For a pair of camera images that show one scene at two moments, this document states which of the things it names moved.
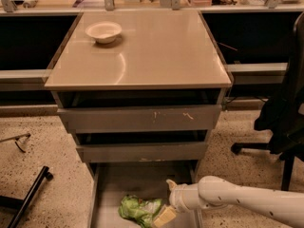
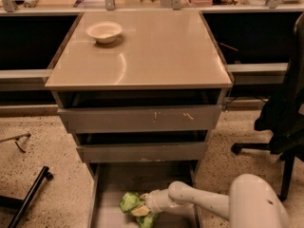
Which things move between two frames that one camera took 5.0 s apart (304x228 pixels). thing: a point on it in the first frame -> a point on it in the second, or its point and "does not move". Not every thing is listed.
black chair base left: [24, 204] does not move
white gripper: [176, 198] -> [153, 201]
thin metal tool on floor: [28, 135] does not move
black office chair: [282, 118] does not move
